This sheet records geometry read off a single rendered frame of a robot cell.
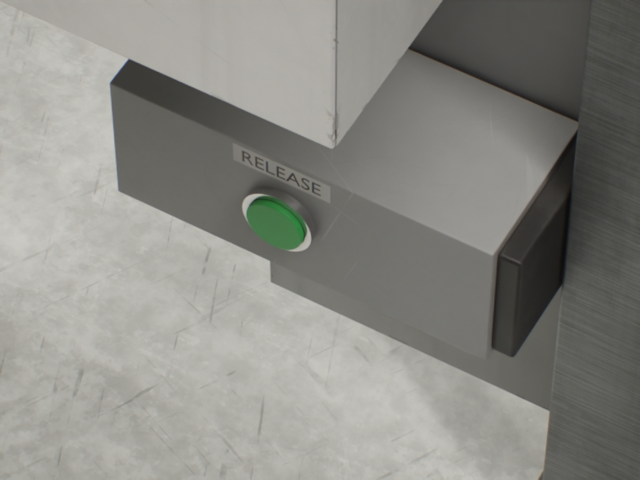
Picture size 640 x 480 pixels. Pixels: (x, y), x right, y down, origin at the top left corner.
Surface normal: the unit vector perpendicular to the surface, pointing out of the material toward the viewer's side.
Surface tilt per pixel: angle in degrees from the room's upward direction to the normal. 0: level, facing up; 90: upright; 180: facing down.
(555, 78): 90
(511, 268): 90
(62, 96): 0
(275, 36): 90
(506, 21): 90
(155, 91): 0
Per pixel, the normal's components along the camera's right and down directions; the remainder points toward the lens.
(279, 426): 0.00, -0.60
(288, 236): -0.50, 0.69
